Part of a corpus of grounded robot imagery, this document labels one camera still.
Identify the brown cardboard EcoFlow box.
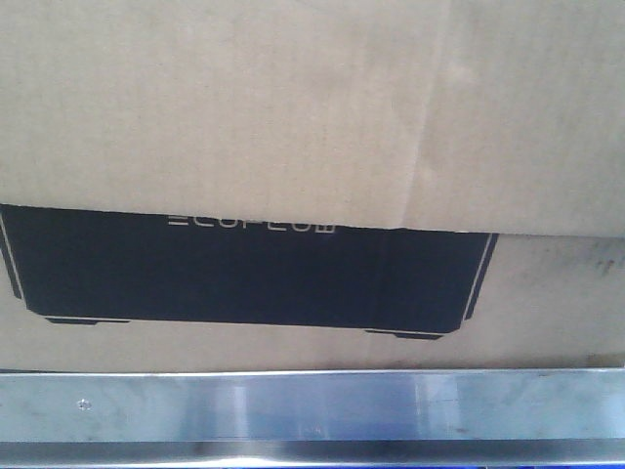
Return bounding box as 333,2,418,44
1,1,624,372

